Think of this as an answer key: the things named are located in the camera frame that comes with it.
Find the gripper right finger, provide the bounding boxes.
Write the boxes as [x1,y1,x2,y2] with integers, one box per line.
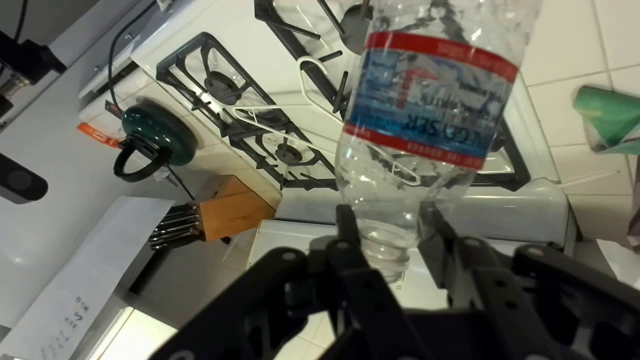
[419,202,640,360]

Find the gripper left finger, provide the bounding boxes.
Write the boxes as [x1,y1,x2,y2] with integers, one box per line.
[150,204,431,360]

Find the clear plastic bottle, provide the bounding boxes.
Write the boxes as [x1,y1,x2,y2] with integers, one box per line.
[334,0,544,284]

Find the wooden knife block with knives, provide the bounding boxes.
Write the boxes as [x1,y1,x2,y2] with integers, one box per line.
[148,175,277,251]

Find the black stove burner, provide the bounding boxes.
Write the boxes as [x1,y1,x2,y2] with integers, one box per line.
[156,32,282,137]
[254,0,377,121]
[469,117,532,192]
[224,114,342,192]

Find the white paper sheet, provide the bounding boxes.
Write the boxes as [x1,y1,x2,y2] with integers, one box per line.
[0,196,176,360]

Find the green bag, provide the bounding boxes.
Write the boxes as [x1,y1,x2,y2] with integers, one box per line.
[572,85,640,155]

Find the orange strip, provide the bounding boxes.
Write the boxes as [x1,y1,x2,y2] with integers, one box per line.
[76,122,122,149]

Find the white gas stove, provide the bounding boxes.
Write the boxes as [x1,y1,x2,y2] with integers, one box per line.
[77,0,577,242]

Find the black rounded object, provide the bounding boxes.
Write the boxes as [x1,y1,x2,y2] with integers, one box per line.
[0,152,50,205]

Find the black device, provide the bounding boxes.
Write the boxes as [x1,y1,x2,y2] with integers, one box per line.
[0,29,68,121]

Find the teal kettle with black handle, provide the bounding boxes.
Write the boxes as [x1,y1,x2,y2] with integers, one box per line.
[113,102,199,183]

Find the white wire hanger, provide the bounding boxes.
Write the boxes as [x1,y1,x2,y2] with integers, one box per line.
[231,56,422,187]

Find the black cable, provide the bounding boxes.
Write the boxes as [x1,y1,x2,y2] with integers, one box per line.
[107,0,159,115]

